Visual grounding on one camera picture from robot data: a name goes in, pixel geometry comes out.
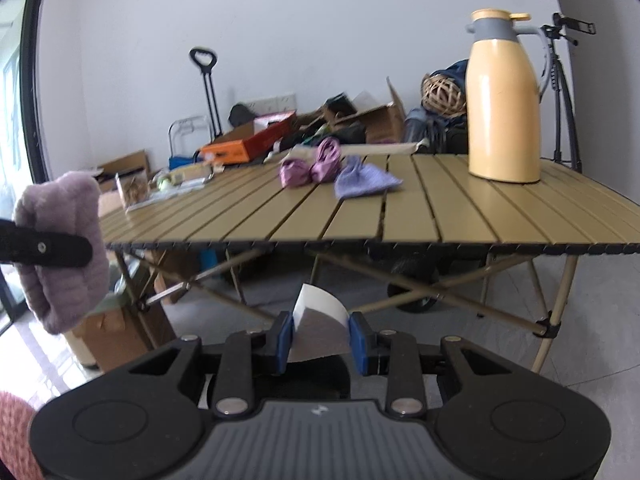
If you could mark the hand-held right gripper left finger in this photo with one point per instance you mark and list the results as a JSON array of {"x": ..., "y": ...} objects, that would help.
[{"x": 284, "y": 340}]

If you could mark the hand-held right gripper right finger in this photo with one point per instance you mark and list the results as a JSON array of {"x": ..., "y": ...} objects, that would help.
[{"x": 358, "y": 341}]

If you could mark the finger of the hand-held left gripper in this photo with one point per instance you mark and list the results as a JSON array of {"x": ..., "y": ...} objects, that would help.
[{"x": 50, "y": 250}]

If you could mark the white paper card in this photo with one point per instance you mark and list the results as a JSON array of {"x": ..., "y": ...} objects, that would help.
[{"x": 320, "y": 330}]

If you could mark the lilac fluffy plush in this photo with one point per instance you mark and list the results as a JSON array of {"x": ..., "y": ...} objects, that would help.
[{"x": 65, "y": 200}]

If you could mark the black round waste bin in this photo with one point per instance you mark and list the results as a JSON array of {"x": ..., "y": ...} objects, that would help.
[{"x": 320, "y": 380}]

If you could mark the lavender knit cloth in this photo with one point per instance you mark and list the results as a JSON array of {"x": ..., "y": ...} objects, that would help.
[{"x": 360, "y": 180}]

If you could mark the person's left forearm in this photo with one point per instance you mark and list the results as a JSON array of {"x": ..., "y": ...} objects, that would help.
[{"x": 15, "y": 435}]

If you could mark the cream plastic bin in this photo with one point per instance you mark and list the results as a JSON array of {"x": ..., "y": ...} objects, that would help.
[{"x": 80, "y": 345}]

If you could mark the clear jar of nuts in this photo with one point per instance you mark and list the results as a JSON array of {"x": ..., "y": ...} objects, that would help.
[{"x": 132, "y": 191}]

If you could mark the blue board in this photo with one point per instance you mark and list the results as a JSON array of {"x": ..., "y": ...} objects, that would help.
[{"x": 212, "y": 265}]

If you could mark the cardboard box with green liner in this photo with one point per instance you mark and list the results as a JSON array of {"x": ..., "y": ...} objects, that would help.
[{"x": 115, "y": 340}]

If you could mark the flat open cardboard box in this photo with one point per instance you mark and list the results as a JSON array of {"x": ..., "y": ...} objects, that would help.
[{"x": 125, "y": 162}]

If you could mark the large brown cardboard box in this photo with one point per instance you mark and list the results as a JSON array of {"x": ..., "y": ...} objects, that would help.
[{"x": 170, "y": 270}]

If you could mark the white paper sheet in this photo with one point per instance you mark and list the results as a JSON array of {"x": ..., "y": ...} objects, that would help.
[{"x": 165, "y": 197}]

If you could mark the small green wrapper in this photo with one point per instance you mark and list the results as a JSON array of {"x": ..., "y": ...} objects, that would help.
[{"x": 164, "y": 182}]

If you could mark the blue plastic crate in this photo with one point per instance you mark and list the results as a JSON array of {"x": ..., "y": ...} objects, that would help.
[{"x": 180, "y": 162}]

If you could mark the small beige carton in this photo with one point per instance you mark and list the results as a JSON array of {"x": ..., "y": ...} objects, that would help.
[{"x": 192, "y": 174}]

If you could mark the magenta cloth bundle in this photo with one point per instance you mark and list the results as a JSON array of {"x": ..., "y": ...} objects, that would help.
[
  {"x": 325, "y": 165},
  {"x": 295, "y": 175}
]

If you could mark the tan slatted folding table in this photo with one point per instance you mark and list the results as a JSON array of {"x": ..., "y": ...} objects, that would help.
[{"x": 450, "y": 200}]

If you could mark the orange black cardboard box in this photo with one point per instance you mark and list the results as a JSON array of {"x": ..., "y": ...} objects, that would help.
[{"x": 235, "y": 150}]

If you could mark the open brown cardboard box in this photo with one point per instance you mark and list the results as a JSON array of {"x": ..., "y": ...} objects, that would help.
[{"x": 380, "y": 125}]

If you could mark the white tissue box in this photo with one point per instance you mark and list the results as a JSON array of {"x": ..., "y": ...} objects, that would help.
[{"x": 270, "y": 121}]

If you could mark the blue grey bottle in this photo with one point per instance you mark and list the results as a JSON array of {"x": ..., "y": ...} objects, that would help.
[{"x": 415, "y": 125}]

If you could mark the black bag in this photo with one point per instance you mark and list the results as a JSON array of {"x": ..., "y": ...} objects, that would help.
[{"x": 242, "y": 115}]

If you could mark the black boxy object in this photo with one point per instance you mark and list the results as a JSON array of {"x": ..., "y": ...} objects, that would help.
[{"x": 340, "y": 105}]

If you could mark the woven rattan ball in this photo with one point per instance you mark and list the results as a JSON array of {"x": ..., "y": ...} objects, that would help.
[{"x": 442, "y": 95}]

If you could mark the yellow thermos jug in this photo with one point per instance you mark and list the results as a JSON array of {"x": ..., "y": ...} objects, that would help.
[{"x": 502, "y": 110}]

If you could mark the navy blue bag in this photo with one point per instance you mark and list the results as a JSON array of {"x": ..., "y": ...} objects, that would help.
[{"x": 457, "y": 70}]

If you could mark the black door frame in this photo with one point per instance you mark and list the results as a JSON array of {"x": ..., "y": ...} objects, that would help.
[{"x": 35, "y": 85}]

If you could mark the white metal folding frame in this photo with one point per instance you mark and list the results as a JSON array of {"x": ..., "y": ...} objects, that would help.
[{"x": 187, "y": 125}]

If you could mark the white wall socket strip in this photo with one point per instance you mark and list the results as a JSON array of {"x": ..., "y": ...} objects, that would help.
[{"x": 275, "y": 102}]

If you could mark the black camera tripod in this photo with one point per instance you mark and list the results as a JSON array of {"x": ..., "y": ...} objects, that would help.
[{"x": 562, "y": 25}]

